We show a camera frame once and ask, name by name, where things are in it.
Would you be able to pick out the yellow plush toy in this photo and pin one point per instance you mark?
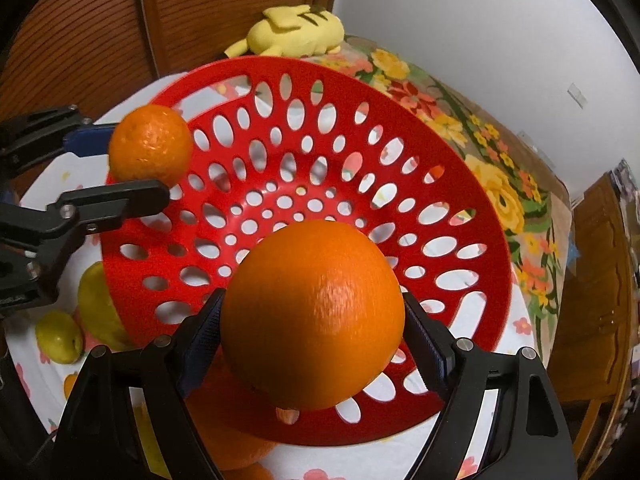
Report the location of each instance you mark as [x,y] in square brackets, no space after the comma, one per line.
[292,32]

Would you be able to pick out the white wall switch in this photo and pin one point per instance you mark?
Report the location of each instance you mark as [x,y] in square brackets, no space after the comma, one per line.
[576,94]

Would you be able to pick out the large back orange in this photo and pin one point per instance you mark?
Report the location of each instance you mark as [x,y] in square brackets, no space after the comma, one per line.
[237,455]

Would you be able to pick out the red perforated plastic basket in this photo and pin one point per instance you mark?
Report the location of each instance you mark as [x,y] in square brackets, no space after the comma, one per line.
[314,201]

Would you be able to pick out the large orange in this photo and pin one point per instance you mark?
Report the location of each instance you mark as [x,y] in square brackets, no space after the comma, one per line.
[312,315]
[237,455]

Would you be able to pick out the wooden sideboard cabinet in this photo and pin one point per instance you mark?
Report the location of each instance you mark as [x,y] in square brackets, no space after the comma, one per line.
[590,361]

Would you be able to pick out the medium mandarin orange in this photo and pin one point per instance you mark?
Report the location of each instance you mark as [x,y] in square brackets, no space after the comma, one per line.
[152,142]

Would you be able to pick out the small kumquat mandarin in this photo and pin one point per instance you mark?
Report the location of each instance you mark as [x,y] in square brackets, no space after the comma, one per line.
[68,384]

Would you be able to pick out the floral bed blanket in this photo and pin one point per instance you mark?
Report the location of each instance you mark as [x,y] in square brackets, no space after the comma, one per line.
[530,201]

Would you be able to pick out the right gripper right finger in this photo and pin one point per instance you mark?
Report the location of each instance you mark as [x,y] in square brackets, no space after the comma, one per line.
[528,437]

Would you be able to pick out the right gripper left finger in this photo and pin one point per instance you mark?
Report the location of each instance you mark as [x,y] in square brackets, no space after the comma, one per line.
[98,437]

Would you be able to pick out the brown louvered wardrobe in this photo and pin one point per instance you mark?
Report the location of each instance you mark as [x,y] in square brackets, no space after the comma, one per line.
[95,53]

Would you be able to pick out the large front orange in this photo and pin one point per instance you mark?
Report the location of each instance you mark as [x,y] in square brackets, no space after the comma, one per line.
[312,315]

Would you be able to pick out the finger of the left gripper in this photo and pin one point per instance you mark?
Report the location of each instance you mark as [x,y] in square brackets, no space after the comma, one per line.
[61,227]
[33,138]

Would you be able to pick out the yellow-green oval guava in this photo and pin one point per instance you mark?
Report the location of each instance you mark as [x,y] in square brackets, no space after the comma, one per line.
[96,310]

